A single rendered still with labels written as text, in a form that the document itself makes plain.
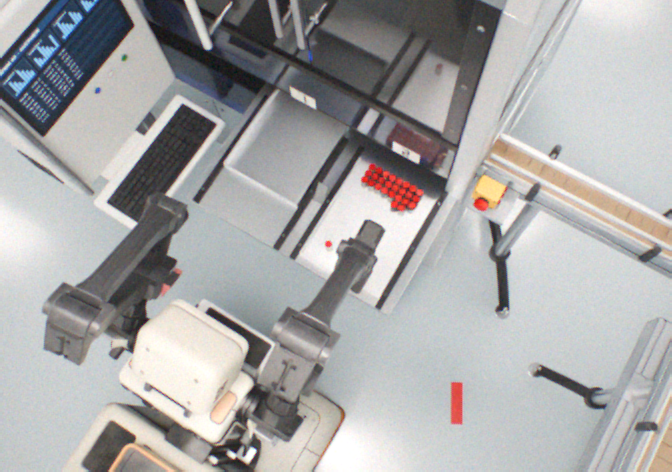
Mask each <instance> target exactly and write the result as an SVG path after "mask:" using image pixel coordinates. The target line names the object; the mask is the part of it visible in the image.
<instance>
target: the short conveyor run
mask: <svg viewBox="0 0 672 472"><path fill-rule="evenodd" d="M561 150H562V146H561V145H560V144H557V145H555V148H553V150H552V151H551V153H550V154H548V156H546V155H544V154H542V153H540V152H538V151H536V150H534V149H532V147H530V146H527V145H525V144H523V143H521V142H519V141H517V140H515V139H513V138H511V137H509V136H507V135H505V134H503V133H500V134H499V136H498V138H497V139H496V141H495V143H494V145H493V146H492V149H491V151H490V153H489V154H488V156H486V158H485V159H484V161H483V163H482V166H483V167H485V169H488V170H490V171H492V172H494V173H496V174H498V175H500V176H502V177H503V178H505V179H508V180H510V182H509V184H508V185H506V186H508V187H509V189H511V190H513V191H515V192H516V193H518V194H519V196H518V199H520V200H522V201H524V202H526V203H529V204H531V205H533V206H534V207H536V209H538V210H540V211H542V212H544V213H546V214H549V215H551V216H552V217H554V218H556V219H558V220H560V221H562V222H564V223H566V224H568V225H570V226H572V227H574V228H576V230H578V231H580V232H582V233H584V234H586V235H587V236H589V237H592V238H594V239H596V240H598V241H600V242H602V243H604V244H606V245H607V246H609V247H612V248H614V250H616V251H618V252H620V253H622V254H624V255H625V256H627V257H629V258H631V259H634V260H636V261H638V262H640V263H642V264H643V265H645V266H647V267H649V268H651V270H653V271H656V272H658V273H660V274H661V275H663V276H665V277H667V278H669V279H671V280H672V220H671V219H672V209H669V210H668V211H667V212H665V213H664V214H663V215H661V214H659V213H657V212H655V211H652V210H650V209H648V207H646V206H644V205H642V204H641V203H639V202H637V201H635V200H633V199H630V198H628V197H626V196H624V195H622V194H620V193H618V192H616V191H614V190H612V189H609V187H607V186H605V185H603V184H601V183H599V182H597V181H596V180H594V179H592V178H589V177H587V176H585V175H583V174H581V173H579V172H577V171H575V170H573V169H571V167H568V166H566V165H564V164H562V163H560V162H558V161H556V159H557V157H558V156H559V154H560V153H561Z"/></svg>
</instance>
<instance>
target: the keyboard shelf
mask: <svg viewBox="0 0 672 472"><path fill-rule="evenodd" d="M181 103H183V104H186V105H187V106H189V108H191V109H192V110H194V111H196V112H197V113H199V114H201V115H202V116H205V117H207V118H209V119H210V120H212V121H214V122H215V123H217V126H216V127H215V129H214V131H213V132H212V133H211V135H210V136H209V137H208V139H207V140H206V141H205V143H203V144H202V145H201V147H200V149H199V150H198V152H197V153H196V154H195V156H194V157H193V158H192V160H191V161H190V162H189V164H188V165H187V166H186V169H185V170H183V171H182V173H181V174H180V175H179V177H178V178H177V179H176V181H175V182H174V183H173V185H172V186H171V187H170V190H169V191H168V192H167V194H166V195H167V196H169V197H171V198H173V197H174V195H175V194H176V193H177V191H178V190H179V189H180V186H181V185H182V184H183V182H185V181H186V179H187V178H188V177H189V175H190V174H191V173H192V171H193V170H194V169H195V166H196V165H197V164H198V162H199V161H200V160H201V158H202V157H203V156H205V154H206V153H207V152H208V150H209V149H210V147H211V145H212V144H213V143H214V141H215V140H216V138H217V137H218V136H219V134H220V133H221V132H222V130H223V129H224V127H226V122H224V121H223V120H221V119H219V118H218V117H216V116H214V115H213V114H211V113H209V112H208V111H206V110H203V109H202V108H200V106H198V105H197V104H195V103H193V102H192V101H190V100H188V99H187V98H185V97H182V96H180V95H176V96H175V97H174V98H173V100H172V101H171V102H170V104H169V105H168V106H167V108H166V110H165V111H164V112H162V114H161V115H160V116H159V117H158V119H157V120H156V121H155V123H154V124H153V125H152V128H151V129H150V130H149V131H148V133H147V134H146V135H145V136H142V135H141V134H139V133H138V132H136V131H134V132H133V133H132V134H131V136H130V137H129V138H128V140H127V141H126V142H125V143H124V145H123V146H121V148H120V149H119V151H118V152H117V153H116V155H115V156H114V157H113V158H112V160H111V161H110V162H109V164H108V165H107V166H106V167H105V170H104V171H103V172H102V174H100V176H103V177H105V178H106V179H108V180H109V182H108V184H107V185H106V186H105V189H104V190H103V191H102V192H100V194H99V195H98V196H97V198H96V199H95V200H94V204H95V205H96V206H97V207H98V209H100V210H102V211H104V212H106V213H107V214H109V215H110V216H112V217H113V218H115V219H116V220H118V221H119V222H121V223H123V224H125V225H126V226H128V227H130V228H131V230H132V228H133V227H134V226H135V225H136V224H137V222H135V221H134V220H132V219H131V218H129V217H128V216H126V215H124V214H123V213H120V212H119V211H117V210H116V209H114V207H113V206H111V205H110V204H108V203H107V200H108V199H109V198H110V196H111V195H112V194H113V193H114V191H115V190H116V189H117V186H118V185H119V184H120V182H121V181H123V180H124V179H125V177H126V176H127V175H128V173H129V172H130V171H131V169H132V167H133V166H134V165H135V163H136V162H137V161H138V159H139V158H140V157H141V156H142V154H144V153H145V152H146V150H147V149H148V147H149V145H150V144H151V143H152V142H153V140H154V139H155V138H156V136H157V135H158V134H159V132H160V131H161V130H162V129H164V126H165V125H166V124H167V122H168V121H169V120H170V118H171V117H172V116H173V115H174V113H175V112H176V111H177V109H178V108H179V106H180V104H181Z"/></svg>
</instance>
